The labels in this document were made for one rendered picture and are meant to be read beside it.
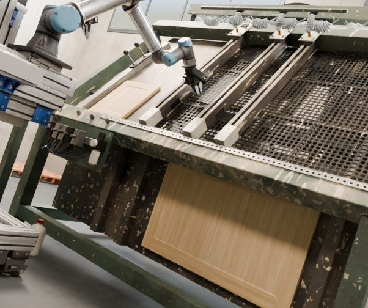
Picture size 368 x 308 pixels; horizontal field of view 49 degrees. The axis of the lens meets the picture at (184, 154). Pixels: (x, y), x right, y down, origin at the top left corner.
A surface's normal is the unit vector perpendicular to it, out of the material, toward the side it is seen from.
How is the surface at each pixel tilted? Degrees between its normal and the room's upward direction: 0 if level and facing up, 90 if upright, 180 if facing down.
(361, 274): 90
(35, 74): 90
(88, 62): 90
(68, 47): 90
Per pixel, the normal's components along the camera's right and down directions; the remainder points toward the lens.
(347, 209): -0.59, 0.60
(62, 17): 0.49, 0.23
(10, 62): 0.77, 0.23
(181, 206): -0.55, -0.22
